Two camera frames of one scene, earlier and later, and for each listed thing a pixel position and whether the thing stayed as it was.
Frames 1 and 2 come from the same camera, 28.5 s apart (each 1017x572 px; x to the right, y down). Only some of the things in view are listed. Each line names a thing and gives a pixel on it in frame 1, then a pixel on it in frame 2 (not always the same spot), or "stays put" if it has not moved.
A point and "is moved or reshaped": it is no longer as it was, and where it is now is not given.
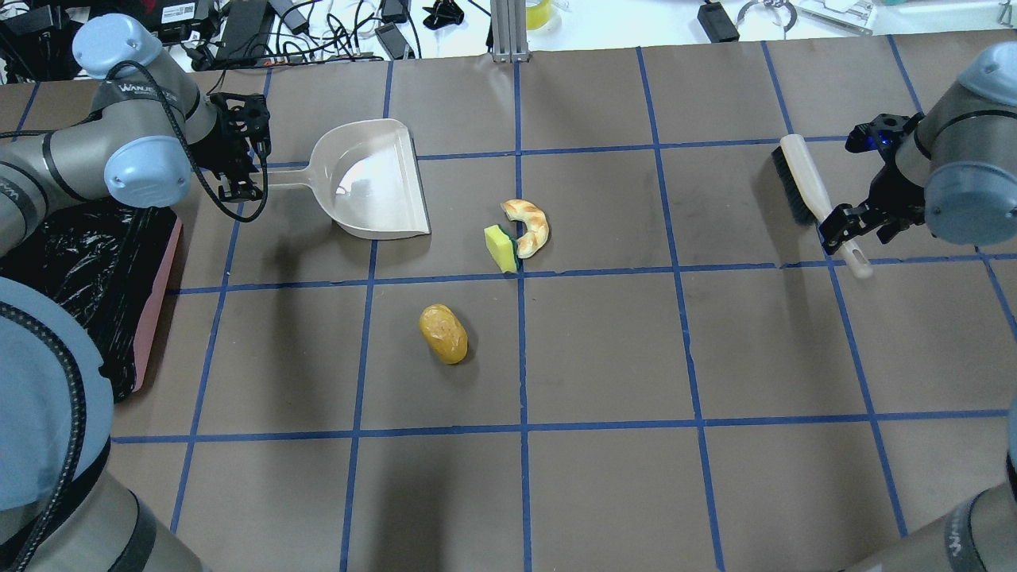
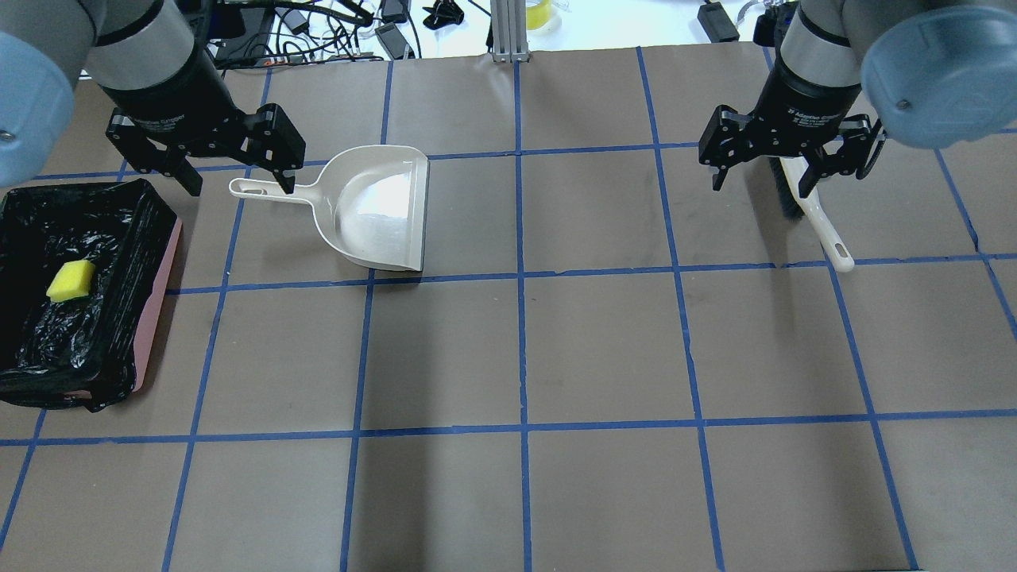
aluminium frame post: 509,31 stays put
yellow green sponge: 503,247 to 74,280
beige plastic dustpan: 367,175 is moved or reshaped
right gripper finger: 846,222 to 727,141
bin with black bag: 104,263 stays put
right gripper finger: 887,232 to 863,137
